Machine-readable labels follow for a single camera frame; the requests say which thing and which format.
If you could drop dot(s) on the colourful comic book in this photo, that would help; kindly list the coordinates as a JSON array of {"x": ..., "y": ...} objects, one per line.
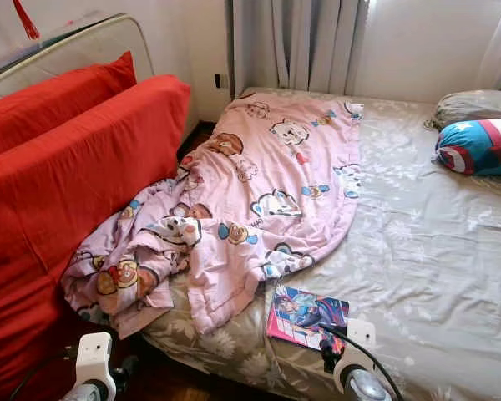
[{"x": 301, "y": 317}]

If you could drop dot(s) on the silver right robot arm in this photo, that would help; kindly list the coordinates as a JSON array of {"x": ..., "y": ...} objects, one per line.
[{"x": 367, "y": 388}]

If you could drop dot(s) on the bed with grey floral sheet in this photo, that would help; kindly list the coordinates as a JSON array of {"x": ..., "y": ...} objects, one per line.
[{"x": 426, "y": 251}]

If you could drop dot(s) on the long red cushion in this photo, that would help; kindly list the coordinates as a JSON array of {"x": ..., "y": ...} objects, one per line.
[
  {"x": 50, "y": 104},
  {"x": 58, "y": 217}
]

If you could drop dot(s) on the pink cartoon print blanket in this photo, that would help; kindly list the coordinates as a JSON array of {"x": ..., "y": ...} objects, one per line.
[{"x": 267, "y": 167}]

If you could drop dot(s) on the blue red shield print pillow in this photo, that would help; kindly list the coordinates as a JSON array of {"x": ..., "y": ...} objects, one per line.
[{"x": 476, "y": 146}]

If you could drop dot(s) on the grey floral pillow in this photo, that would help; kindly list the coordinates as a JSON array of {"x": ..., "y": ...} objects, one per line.
[{"x": 476, "y": 107}]

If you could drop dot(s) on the grey pleated curtain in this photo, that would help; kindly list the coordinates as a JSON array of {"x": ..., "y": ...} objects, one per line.
[{"x": 301, "y": 42}]

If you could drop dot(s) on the white green-edged flat board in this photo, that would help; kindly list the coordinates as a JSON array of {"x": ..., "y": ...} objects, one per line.
[{"x": 50, "y": 38}]

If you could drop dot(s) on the red hanging tassel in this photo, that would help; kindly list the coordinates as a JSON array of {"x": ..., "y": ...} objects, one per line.
[{"x": 25, "y": 21}]

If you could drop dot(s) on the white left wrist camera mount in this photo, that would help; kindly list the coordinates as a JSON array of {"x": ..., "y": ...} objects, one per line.
[{"x": 94, "y": 359}]

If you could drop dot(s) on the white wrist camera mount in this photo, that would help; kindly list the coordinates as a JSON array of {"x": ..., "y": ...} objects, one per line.
[
  {"x": 359, "y": 342},
  {"x": 94, "y": 359}
]

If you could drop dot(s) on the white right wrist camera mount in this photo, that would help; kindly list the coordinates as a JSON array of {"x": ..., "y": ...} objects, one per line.
[{"x": 359, "y": 342}]

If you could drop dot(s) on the black wall socket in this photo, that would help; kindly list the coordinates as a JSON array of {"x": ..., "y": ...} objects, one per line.
[{"x": 220, "y": 81}]

